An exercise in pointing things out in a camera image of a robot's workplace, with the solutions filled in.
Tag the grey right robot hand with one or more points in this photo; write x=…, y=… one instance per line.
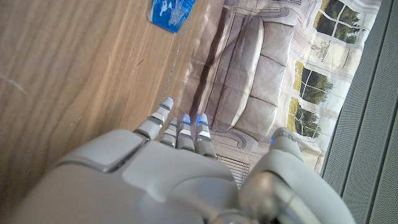
x=140, y=186

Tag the printed sofa room backdrop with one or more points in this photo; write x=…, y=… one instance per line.
x=255, y=77

